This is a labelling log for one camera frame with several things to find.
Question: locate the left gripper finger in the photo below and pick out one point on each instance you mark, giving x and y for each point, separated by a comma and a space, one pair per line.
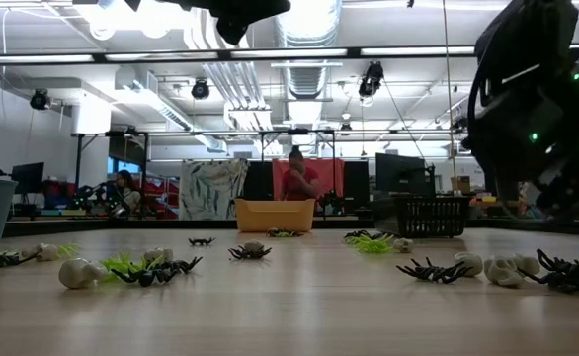
270, 9
233, 29

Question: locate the white plastic skull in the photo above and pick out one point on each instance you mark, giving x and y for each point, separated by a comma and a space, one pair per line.
504, 273
470, 264
253, 245
158, 254
77, 273
48, 253
529, 266
404, 245

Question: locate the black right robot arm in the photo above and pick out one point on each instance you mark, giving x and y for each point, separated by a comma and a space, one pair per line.
521, 39

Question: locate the black background robot arm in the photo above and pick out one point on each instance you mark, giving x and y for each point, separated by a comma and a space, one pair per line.
330, 203

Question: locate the black overhead light bar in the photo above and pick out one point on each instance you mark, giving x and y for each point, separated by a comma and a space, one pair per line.
294, 53

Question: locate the black ceiling spotlight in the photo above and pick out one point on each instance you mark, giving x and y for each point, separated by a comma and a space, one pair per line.
40, 100
371, 79
200, 90

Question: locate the brown cardboard box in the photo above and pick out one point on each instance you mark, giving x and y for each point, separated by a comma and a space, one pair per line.
462, 185

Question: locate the black mesh basket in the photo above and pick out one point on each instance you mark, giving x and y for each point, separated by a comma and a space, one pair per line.
433, 217

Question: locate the black upright panel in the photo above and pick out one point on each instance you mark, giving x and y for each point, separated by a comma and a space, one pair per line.
257, 180
356, 183

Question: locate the leaf print cloth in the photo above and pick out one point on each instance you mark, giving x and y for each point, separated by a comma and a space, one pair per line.
210, 190

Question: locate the standing person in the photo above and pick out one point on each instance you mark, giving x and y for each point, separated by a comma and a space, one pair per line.
299, 185

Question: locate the red cloth backdrop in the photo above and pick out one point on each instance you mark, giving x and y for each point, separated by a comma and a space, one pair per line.
331, 173

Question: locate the yellow plastic bin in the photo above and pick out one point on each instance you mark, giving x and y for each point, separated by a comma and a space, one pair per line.
274, 217

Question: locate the seated person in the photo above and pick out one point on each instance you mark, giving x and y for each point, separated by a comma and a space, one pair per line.
129, 193

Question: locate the silver ventilation duct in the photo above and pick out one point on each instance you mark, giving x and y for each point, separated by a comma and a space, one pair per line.
314, 27

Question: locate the black aluminium table frame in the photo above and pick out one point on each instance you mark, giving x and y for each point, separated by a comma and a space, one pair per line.
195, 224

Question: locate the black metal frame rack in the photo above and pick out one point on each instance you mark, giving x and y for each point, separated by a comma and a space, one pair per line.
78, 168

